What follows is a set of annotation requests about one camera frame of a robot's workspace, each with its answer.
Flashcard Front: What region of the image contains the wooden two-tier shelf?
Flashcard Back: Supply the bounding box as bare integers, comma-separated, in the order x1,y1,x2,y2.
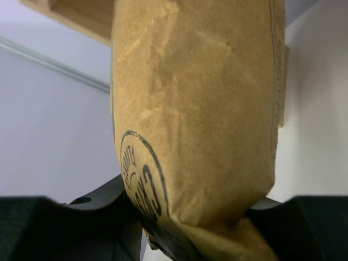
18,0,289,128

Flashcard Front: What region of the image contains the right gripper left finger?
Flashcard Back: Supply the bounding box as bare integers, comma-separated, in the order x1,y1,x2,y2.
1,176,142,260

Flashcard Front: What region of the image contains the left aluminium frame post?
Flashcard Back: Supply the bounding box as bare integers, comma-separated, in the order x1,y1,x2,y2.
1,36,110,93

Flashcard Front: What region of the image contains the large yellow kettle chips bag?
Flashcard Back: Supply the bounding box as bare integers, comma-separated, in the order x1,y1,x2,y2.
110,1,286,260

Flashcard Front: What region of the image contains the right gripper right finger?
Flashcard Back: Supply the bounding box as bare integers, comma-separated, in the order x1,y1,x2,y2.
246,196,347,260

